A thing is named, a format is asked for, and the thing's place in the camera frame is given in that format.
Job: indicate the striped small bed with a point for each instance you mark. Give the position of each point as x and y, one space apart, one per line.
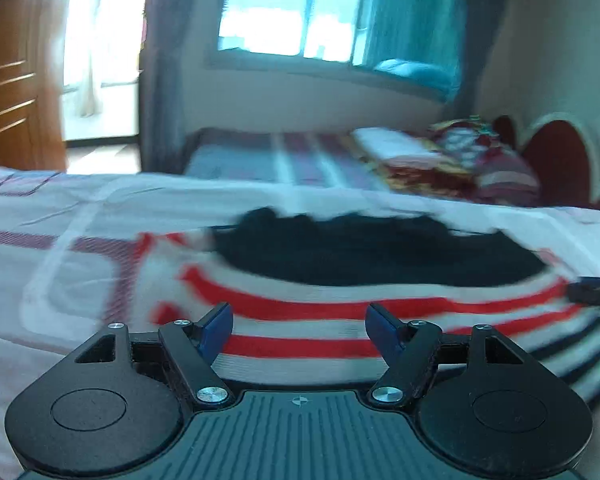
280 160

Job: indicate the brown wooden door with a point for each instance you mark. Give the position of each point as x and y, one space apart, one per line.
10 70

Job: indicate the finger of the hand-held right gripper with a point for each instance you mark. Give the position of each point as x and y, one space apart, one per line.
597 294

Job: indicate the sliding glass window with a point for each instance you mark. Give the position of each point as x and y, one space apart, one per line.
300 10

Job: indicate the red scalloped headboard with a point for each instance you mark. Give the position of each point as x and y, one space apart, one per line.
560 160

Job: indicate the plaid red pillow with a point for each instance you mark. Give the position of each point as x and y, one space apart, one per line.
462 140

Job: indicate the striped knit sweater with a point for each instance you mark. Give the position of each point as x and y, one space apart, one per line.
360 260

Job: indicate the grey curtain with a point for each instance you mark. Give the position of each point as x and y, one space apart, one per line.
480 25
162 60

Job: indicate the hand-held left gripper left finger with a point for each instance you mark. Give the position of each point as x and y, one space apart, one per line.
215 332

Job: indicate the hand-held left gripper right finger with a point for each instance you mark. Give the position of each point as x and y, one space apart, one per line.
382 332

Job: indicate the white sheer curtain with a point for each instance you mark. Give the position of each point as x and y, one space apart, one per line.
87 40

